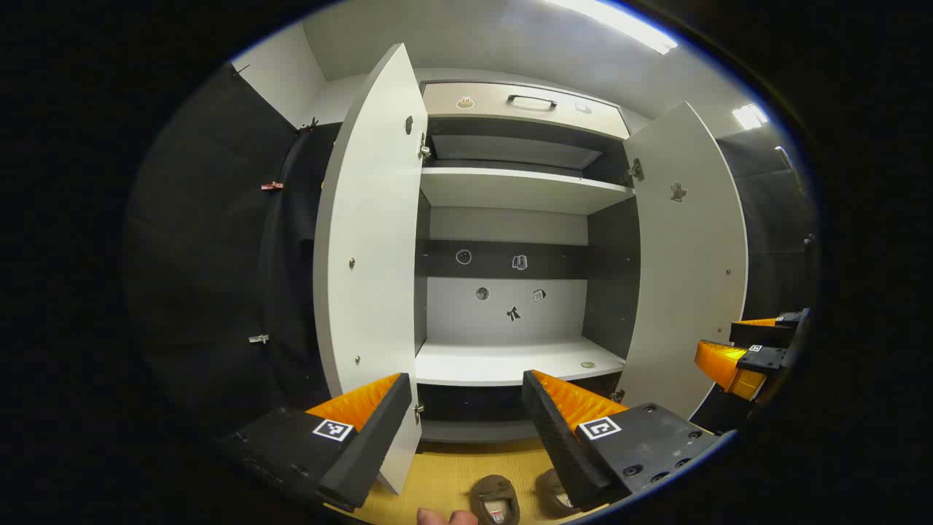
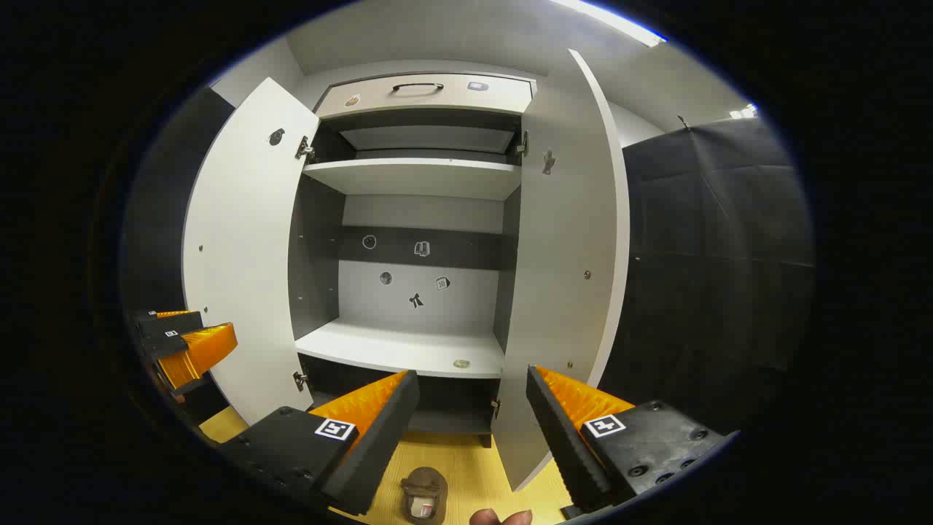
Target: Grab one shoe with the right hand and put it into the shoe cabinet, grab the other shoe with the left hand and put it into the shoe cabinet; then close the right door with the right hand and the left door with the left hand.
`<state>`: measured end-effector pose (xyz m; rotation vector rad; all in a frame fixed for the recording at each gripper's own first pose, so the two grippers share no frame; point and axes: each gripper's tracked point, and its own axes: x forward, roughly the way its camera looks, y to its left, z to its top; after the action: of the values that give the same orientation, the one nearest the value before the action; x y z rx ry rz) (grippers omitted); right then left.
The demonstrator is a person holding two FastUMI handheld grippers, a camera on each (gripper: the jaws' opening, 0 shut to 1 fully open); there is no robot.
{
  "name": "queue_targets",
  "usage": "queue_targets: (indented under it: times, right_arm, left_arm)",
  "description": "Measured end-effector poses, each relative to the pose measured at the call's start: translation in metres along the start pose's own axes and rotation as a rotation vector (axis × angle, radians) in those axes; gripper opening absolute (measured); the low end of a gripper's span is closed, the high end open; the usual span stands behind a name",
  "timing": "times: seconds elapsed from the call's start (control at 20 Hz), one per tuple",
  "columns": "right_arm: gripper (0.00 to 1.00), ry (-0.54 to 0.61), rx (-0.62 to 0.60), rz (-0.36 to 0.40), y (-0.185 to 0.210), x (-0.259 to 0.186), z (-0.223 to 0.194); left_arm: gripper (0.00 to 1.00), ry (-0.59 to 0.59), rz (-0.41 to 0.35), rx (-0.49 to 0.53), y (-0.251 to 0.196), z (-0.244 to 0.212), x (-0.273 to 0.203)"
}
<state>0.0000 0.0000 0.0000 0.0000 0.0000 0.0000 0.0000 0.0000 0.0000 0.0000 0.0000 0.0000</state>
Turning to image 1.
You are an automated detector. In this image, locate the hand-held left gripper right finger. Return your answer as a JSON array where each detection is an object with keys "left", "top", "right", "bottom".
[{"left": 522, "top": 370, "right": 722, "bottom": 511}]

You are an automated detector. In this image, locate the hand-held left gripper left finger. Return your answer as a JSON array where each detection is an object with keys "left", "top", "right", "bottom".
[{"left": 219, "top": 373, "right": 413, "bottom": 513}]

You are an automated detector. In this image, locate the brown fuzzy shoe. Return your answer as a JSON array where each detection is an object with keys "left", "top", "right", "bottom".
[
  {"left": 469, "top": 475, "right": 521, "bottom": 525},
  {"left": 536, "top": 469, "right": 584, "bottom": 520}
]

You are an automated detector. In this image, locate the white cabinet door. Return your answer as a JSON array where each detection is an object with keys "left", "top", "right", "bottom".
[
  {"left": 313, "top": 42, "right": 429, "bottom": 497},
  {"left": 618, "top": 101, "right": 750, "bottom": 422}
]

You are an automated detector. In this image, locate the white shoe cabinet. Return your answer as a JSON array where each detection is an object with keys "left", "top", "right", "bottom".
[{"left": 313, "top": 42, "right": 750, "bottom": 497}]

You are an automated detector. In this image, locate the beige cabinet drawer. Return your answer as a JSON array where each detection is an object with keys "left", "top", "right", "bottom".
[{"left": 421, "top": 82, "right": 631, "bottom": 141}]

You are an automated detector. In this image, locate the black backdrop cloth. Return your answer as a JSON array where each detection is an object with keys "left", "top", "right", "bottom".
[
  {"left": 689, "top": 128, "right": 817, "bottom": 431},
  {"left": 124, "top": 62, "right": 343, "bottom": 438}
]

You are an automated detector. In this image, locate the small ceiling light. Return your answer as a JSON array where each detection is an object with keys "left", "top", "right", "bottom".
[{"left": 732, "top": 103, "right": 770, "bottom": 131}]

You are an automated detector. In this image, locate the long ceiling light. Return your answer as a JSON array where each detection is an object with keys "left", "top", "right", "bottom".
[{"left": 547, "top": 0, "right": 679, "bottom": 55}]

